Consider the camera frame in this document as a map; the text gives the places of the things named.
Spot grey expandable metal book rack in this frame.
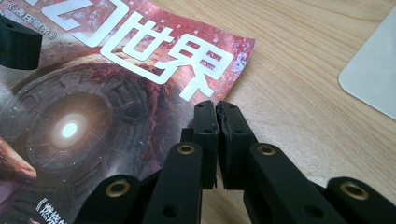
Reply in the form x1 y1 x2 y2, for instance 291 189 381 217
337 5 396 122

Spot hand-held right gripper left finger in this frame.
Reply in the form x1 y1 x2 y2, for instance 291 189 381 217
141 99 219 224

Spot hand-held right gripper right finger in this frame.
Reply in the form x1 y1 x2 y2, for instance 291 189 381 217
217 99 347 224

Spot red science fiction magazine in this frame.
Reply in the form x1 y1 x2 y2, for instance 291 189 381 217
0 0 257 224

